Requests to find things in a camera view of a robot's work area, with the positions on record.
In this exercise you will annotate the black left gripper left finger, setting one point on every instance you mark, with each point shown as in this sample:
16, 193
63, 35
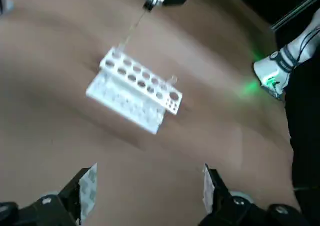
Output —
62, 201

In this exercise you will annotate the clear glass test tube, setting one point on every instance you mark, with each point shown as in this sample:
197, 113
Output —
120, 51
171, 82

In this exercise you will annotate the white test tube rack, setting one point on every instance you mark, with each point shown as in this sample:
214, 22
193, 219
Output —
130, 105

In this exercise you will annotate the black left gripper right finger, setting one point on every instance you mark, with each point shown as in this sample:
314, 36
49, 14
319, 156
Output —
225, 201

